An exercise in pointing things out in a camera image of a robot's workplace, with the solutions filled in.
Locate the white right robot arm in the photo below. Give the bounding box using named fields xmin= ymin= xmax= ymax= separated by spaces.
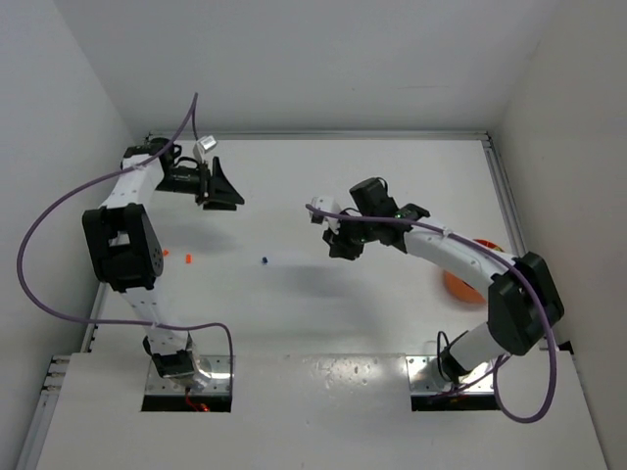
xmin=311 ymin=177 xmax=564 ymax=383

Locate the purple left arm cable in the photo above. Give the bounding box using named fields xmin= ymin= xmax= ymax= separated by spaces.
xmin=16 ymin=92 xmax=233 ymax=358

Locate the black right base cable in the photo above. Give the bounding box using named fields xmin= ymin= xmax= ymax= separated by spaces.
xmin=434 ymin=330 xmax=457 ymax=378

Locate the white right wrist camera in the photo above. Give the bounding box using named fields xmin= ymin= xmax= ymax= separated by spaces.
xmin=310 ymin=196 xmax=342 ymax=234

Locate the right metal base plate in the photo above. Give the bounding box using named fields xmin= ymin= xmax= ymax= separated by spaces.
xmin=406 ymin=355 xmax=495 ymax=397

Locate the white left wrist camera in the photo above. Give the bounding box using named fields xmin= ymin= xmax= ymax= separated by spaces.
xmin=193 ymin=135 xmax=217 ymax=163

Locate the metal base plate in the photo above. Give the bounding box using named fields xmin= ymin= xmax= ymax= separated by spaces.
xmin=144 ymin=355 xmax=231 ymax=398
xmin=406 ymin=355 xmax=495 ymax=397

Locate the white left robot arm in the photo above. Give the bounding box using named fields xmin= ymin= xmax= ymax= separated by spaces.
xmin=82 ymin=136 xmax=244 ymax=391

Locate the orange round divided container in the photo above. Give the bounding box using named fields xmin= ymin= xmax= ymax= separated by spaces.
xmin=442 ymin=238 xmax=506 ymax=306

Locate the aluminium frame rail right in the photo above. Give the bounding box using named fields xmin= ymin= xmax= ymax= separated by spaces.
xmin=482 ymin=131 xmax=559 ymax=352

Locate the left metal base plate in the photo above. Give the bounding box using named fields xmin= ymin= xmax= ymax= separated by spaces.
xmin=144 ymin=355 xmax=231 ymax=398

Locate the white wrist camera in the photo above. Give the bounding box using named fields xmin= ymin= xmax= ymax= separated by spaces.
xmin=193 ymin=135 xmax=217 ymax=163
xmin=310 ymin=196 xmax=342 ymax=234

